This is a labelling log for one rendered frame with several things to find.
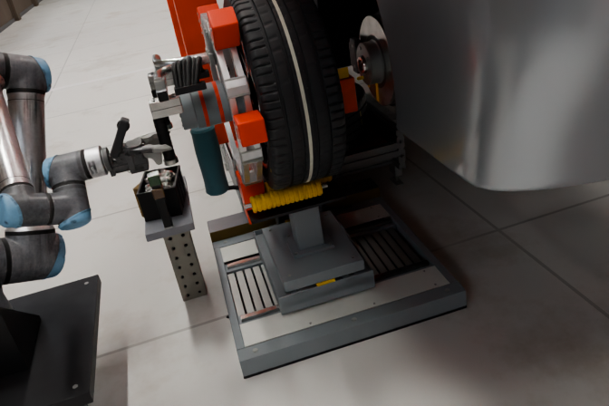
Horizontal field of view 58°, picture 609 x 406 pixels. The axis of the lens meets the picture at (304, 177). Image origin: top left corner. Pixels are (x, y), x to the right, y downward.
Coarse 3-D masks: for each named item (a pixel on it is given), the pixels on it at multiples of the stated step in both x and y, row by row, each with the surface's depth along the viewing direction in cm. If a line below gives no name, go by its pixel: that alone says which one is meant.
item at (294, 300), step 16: (256, 240) 232; (352, 240) 220; (272, 272) 213; (368, 272) 201; (272, 288) 212; (304, 288) 198; (320, 288) 198; (336, 288) 200; (352, 288) 202; (288, 304) 197; (304, 304) 199
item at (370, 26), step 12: (372, 24) 190; (360, 36) 206; (372, 36) 193; (384, 36) 182; (360, 48) 194; (372, 48) 190; (384, 48) 185; (372, 60) 188; (384, 60) 188; (360, 72) 202; (372, 72) 190; (384, 72) 191; (372, 84) 205; (384, 84) 194; (384, 96) 197
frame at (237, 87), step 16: (208, 32) 160; (224, 64) 156; (240, 64) 157; (224, 80) 154; (240, 80) 155; (240, 96) 155; (240, 144) 161; (256, 144) 163; (240, 160) 194; (256, 160) 166; (256, 176) 179
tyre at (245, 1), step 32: (224, 0) 178; (256, 0) 161; (288, 0) 161; (256, 32) 154; (288, 32) 155; (320, 32) 156; (256, 64) 152; (288, 64) 154; (320, 64) 155; (288, 96) 154; (320, 96) 156; (288, 128) 157; (320, 128) 160; (288, 160) 164; (320, 160) 168
